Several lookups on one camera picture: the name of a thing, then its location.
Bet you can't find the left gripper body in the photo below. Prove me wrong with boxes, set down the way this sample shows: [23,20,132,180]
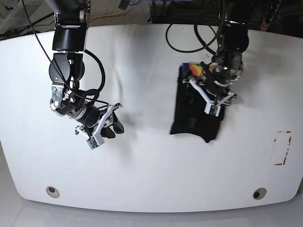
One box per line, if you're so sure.
[204,79,237,106]

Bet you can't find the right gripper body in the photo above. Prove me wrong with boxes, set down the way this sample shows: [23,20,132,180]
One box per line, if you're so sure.
[75,105,114,140]

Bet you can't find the black T-shirt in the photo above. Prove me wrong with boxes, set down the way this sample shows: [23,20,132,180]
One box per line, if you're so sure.
[170,63,225,143]

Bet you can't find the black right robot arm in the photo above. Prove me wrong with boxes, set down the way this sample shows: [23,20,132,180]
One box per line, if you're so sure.
[47,0,106,139]

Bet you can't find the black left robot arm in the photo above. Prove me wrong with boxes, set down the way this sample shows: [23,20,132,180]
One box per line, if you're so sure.
[176,0,253,108]

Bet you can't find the red tape rectangle marking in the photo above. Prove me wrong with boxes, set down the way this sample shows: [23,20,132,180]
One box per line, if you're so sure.
[271,131,292,166]

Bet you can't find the black power strip red light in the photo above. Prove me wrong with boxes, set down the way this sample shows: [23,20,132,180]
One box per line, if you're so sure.
[260,0,281,31]

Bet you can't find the black tripod rod on floor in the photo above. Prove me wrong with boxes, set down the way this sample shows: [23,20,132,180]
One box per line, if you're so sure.
[0,13,54,40]

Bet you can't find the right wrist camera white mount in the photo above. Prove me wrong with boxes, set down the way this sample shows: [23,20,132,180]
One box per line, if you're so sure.
[75,103,125,149]

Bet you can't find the left table cable grommet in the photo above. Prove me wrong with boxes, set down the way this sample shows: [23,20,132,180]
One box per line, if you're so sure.
[46,186,60,199]

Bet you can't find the table cable grommet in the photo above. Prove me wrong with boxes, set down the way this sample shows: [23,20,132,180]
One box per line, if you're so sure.
[46,186,60,199]
[252,188,267,200]

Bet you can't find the right table cable grommet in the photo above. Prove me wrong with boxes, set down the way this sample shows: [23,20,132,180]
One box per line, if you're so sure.
[252,188,267,200]

